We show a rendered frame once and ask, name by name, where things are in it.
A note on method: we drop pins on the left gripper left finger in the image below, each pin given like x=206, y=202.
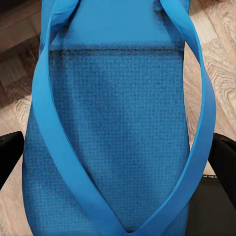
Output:
x=11, y=149

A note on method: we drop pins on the bed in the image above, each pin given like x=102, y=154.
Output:
x=20, y=26

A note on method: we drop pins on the sandal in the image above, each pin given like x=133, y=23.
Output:
x=106, y=149

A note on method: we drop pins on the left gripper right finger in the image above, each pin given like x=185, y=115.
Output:
x=222, y=159

